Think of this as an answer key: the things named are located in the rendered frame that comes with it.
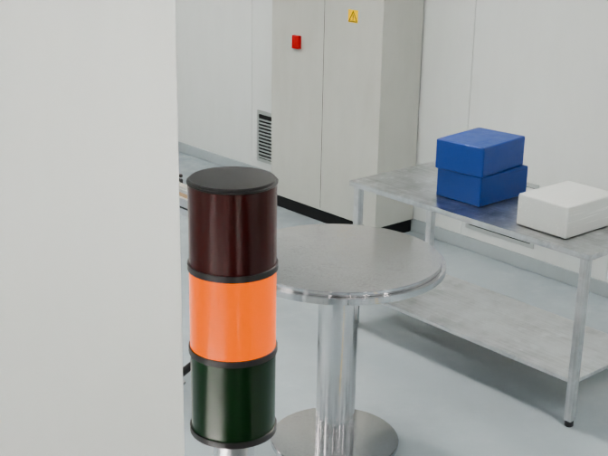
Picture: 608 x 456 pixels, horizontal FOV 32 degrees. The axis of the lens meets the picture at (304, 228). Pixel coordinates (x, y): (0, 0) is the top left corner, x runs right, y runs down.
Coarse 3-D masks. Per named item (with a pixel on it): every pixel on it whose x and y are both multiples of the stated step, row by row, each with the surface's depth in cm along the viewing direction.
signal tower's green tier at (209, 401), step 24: (192, 360) 60; (192, 384) 60; (216, 384) 59; (240, 384) 59; (264, 384) 60; (192, 408) 61; (216, 408) 59; (240, 408) 59; (264, 408) 60; (216, 432) 60; (240, 432) 60; (264, 432) 61
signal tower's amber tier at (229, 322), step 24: (192, 288) 58; (216, 288) 57; (240, 288) 57; (264, 288) 58; (192, 312) 59; (216, 312) 57; (240, 312) 57; (264, 312) 58; (192, 336) 59; (216, 336) 58; (240, 336) 58; (264, 336) 59; (216, 360) 58; (240, 360) 58
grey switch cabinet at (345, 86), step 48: (288, 0) 795; (336, 0) 756; (384, 0) 720; (288, 48) 806; (336, 48) 765; (384, 48) 731; (288, 96) 817; (336, 96) 775; (384, 96) 743; (288, 144) 828; (336, 144) 785; (384, 144) 755; (288, 192) 840; (336, 192) 796
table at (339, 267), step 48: (288, 240) 487; (336, 240) 488; (384, 240) 490; (288, 288) 433; (336, 288) 431; (384, 288) 432; (432, 288) 445; (336, 336) 472; (336, 384) 479; (288, 432) 500; (336, 432) 487; (384, 432) 502
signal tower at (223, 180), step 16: (192, 176) 57; (208, 176) 57; (224, 176) 58; (240, 176) 58; (256, 176) 58; (272, 176) 58; (208, 192) 55; (224, 192) 55; (240, 192) 55; (256, 192) 56; (192, 272) 58; (272, 272) 58; (192, 352) 59; (272, 352) 59; (192, 432) 61; (272, 432) 61; (224, 448) 60; (240, 448) 60
